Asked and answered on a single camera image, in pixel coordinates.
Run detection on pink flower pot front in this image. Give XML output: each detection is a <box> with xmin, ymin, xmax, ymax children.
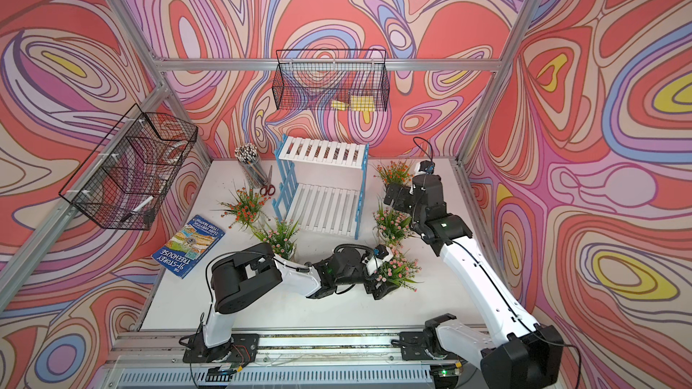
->
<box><xmin>377</xmin><ymin>249</ymin><xmax>421</xmax><ymax>292</ymax></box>

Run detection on pink flower pot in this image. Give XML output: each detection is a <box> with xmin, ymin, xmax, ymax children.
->
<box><xmin>252</xmin><ymin>220</ymin><xmax>299</xmax><ymax>260</ymax></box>
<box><xmin>377</xmin><ymin>249</ymin><xmax>421</xmax><ymax>292</ymax></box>
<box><xmin>373</xmin><ymin>203</ymin><xmax>414</xmax><ymax>247</ymax></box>

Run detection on blue white slatted rack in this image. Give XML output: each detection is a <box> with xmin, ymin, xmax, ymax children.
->
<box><xmin>272</xmin><ymin>135</ymin><xmax>369</xmax><ymax>240</ymax></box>

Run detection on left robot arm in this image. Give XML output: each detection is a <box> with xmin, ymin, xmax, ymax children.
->
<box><xmin>199</xmin><ymin>242</ymin><xmax>394</xmax><ymax>350</ymax></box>

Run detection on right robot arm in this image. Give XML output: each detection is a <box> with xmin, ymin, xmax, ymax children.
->
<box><xmin>384</xmin><ymin>148</ymin><xmax>567</xmax><ymax>388</ymax></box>

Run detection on orange flower pot right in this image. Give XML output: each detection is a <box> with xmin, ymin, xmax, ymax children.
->
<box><xmin>375</xmin><ymin>160</ymin><xmax>413</xmax><ymax>187</ymax></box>

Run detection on orange flower pot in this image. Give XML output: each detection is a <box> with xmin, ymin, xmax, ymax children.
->
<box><xmin>375</xmin><ymin>160</ymin><xmax>413</xmax><ymax>187</ymax></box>
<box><xmin>220</xmin><ymin>187</ymin><xmax>270</xmax><ymax>229</ymax></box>

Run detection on yellow sponge in basket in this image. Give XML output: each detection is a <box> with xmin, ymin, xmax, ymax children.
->
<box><xmin>330</xmin><ymin>95</ymin><xmax>377</xmax><ymax>113</ymax></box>

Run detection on orange flower pot left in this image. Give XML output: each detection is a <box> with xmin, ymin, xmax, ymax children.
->
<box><xmin>220</xmin><ymin>187</ymin><xmax>270</xmax><ymax>229</ymax></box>

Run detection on pencil cup holder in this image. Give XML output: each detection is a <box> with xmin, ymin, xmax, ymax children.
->
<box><xmin>234</xmin><ymin>143</ymin><xmax>267</xmax><ymax>188</ymax></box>

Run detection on blue children's book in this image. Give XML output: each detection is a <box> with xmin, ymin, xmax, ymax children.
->
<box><xmin>151</xmin><ymin>215</ymin><xmax>225</xmax><ymax>278</ymax></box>

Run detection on white marker in basket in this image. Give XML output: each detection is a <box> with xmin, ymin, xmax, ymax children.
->
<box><xmin>120</xmin><ymin>196</ymin><xmax>153</xmax><ymax>223</ymax></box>

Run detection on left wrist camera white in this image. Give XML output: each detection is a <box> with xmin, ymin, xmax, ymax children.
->
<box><xmin>366</xmin><ymin>245</ymin><xmax>393</xmax><ymax>277</ymax></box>

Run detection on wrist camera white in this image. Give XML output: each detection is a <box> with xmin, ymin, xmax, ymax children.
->
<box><xmin>414</xmin><ymin>160</ymin><xmax>435</xmax><ymax>176</ymax></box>
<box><xmin>366</xmin><ymin>245</ymin><xmax>393</xmax><ymax>277</ymax></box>

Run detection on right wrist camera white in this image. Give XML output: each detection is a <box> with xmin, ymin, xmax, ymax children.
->
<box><xmin>414</xmin><ymin>160</ymin><xmax>435</xmax><ymax>176</ymax></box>

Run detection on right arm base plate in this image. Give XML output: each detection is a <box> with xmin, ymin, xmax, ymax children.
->
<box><xmin>390</xmin><ymin>331</ymin><xmax>465</xmax><ymax>363</ymax></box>

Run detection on red handled scissors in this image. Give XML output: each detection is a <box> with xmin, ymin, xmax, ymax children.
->
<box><xmin>259</xmin><ymin>167</ymin><xmax>276</xmax><ymax>197</ymax></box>

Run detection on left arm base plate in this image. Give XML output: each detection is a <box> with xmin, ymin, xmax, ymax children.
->
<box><xmin>178</xmin><ymin>332</ymin><xmax>260</xmax><ymax>366</ymax></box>

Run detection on black wire basket back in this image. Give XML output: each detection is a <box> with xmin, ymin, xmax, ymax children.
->
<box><xmin>272</xmin><ymin>48</ymin><xmax>390</xmax><ymax>112</ymax></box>

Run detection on black wire basket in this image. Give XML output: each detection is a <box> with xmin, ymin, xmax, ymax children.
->
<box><xmin>59</xmin><ymin>106</ymin><xmax>198</xmax><ymax>231</ymax></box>
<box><xmin>272</xmin><ymin>48</ymin><xmax>390</xmax><ymax>112</ymax></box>

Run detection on aluminium rail front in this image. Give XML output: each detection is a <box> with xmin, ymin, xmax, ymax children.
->
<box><xmin>102</xmin><ymin>326</ymin><xmax>558</xmax><ymax>389</ymax></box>

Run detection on black wire basket left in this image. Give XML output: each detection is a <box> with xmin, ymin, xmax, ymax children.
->
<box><xmin>59</xmin><ymin>106</ymin><xmax>198</xmax><ymax>231</ymax></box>

